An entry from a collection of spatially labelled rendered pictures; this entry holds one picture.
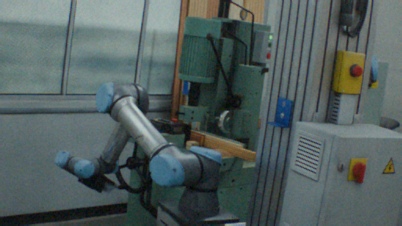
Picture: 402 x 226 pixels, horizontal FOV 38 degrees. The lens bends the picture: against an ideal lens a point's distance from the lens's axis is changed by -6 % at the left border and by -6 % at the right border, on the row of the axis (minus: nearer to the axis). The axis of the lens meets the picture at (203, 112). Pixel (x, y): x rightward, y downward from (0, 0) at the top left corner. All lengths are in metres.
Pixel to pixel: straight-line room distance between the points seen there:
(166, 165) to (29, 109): 2.00
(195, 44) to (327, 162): 1.31
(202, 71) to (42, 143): 1.49
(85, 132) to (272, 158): 2.31
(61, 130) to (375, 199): 2.61
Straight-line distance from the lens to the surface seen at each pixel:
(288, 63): 2.00
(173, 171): 2.02
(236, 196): 3.07
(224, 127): 3.00
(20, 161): 3.97
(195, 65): 2.89
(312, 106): 1.90
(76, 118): 4.11
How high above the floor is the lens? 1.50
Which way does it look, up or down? 9 degrees down
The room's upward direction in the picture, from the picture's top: 7 degrees clockwise
